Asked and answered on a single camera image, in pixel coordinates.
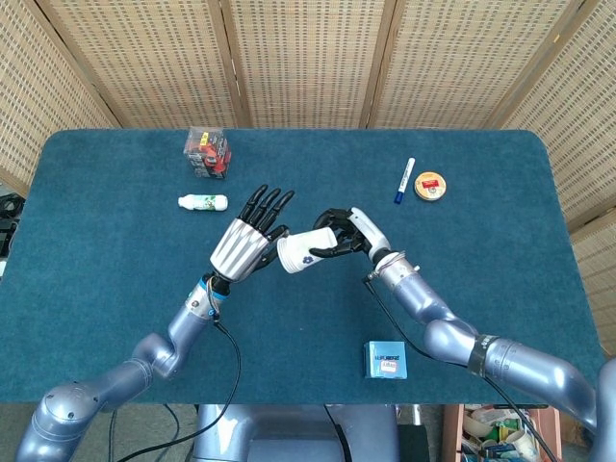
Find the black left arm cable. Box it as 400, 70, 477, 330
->
108, 310, 242, 462

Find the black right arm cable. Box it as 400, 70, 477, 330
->
363, 272, 554, 462

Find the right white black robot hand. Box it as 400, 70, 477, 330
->
309, 207, 393, 264

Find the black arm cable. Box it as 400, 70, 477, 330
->
363, 272, 554, 462
108, 310, 242, 462

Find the light blue speaker box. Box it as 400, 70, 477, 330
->
363, 340, 408, 380

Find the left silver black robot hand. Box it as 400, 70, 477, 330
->
209, 184, 296, 284

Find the silver-blue robot torso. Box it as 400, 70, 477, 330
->
192, 402, 401, 462

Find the black equipment pile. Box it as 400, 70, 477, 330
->
0, 190, 28, 278

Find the wooden shelf with clutter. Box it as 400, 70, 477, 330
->
441, 402, 564, 462

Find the white marker blue cap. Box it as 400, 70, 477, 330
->
393, 157, 417, 206

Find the round yellow tin red label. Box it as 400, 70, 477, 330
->
414, 170, 448, 204

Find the white floral paper cup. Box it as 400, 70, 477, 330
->
283, 227, 338, 273
276, 238, 295, 274
279, 236, 298, 274
278, 237, 296, 274
281, 235, 300, 274

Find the white bottle green print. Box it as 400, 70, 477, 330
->
177, 192, 229, 212

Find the woven wood screen panel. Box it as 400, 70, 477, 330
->
0, 0, 122, 198
500, 9, 616, 227
218, 0, 398, 130
36, 0, 249, 130
368, 0, 586, 131
569, 206, 616, 357

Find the clear box with red toy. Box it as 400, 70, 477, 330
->
183, 126, 233, 182

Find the blue felt table cloth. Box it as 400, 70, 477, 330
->
0, 128, 605, 406

